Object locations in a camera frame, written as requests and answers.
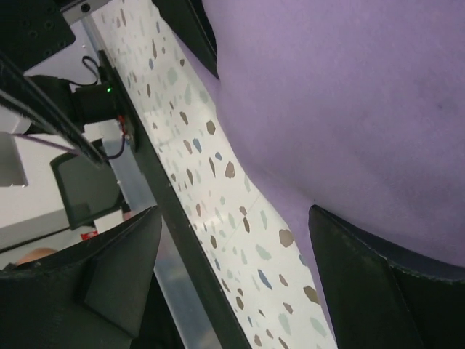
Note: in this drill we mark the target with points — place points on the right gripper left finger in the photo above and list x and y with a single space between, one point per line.
89 295

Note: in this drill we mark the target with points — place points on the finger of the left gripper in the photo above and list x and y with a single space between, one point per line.
188 20

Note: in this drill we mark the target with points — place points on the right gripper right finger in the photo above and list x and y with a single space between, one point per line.
381 295

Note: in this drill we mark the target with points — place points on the purple t shirt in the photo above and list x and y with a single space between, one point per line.
354 106

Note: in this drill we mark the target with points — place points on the person's head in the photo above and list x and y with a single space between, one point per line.
36 254

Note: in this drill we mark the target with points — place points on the black office chair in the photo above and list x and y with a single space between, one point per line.
87 192

